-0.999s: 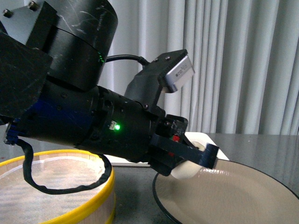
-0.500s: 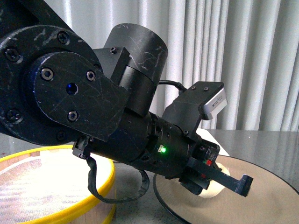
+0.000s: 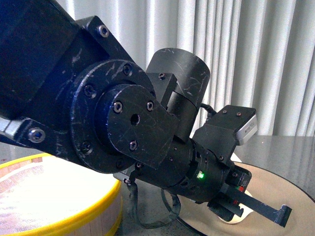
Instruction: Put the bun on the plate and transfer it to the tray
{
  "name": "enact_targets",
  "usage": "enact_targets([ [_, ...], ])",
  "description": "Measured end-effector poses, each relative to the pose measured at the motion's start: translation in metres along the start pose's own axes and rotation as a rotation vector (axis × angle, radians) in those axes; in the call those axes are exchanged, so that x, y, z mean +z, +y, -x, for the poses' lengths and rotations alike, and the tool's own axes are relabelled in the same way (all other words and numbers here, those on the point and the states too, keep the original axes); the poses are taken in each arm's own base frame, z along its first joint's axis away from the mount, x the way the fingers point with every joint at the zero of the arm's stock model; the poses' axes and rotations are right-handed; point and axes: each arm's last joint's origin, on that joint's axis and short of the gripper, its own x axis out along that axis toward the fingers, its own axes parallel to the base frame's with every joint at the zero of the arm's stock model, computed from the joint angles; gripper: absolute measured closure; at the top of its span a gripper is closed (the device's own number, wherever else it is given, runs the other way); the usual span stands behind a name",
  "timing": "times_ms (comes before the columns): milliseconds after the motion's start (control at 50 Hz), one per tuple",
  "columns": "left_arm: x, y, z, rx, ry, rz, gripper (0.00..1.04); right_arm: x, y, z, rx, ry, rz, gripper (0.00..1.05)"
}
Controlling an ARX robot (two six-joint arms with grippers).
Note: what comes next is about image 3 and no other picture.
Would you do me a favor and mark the white mesh steamer liner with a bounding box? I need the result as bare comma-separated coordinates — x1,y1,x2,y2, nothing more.
0,157,74,222

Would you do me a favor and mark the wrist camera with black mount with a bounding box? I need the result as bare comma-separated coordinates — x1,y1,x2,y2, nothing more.
192,105,257,164

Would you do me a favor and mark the grey pleated curtain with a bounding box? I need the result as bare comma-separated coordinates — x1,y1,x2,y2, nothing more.
60,0,315,137

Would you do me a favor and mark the white steamed bun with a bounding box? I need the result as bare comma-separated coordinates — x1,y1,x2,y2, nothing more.
220,204,253,224

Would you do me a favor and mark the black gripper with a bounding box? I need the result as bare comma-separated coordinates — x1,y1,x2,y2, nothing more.
187,145,292,227

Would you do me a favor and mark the beige plate with black rim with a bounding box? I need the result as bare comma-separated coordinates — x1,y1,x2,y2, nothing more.
176,162,315,236

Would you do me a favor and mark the wooden steamer with yellow rims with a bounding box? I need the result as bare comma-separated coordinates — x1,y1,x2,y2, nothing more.
0,153,123,236

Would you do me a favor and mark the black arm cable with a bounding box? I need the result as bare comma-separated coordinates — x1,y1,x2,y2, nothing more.
125,180,183,228

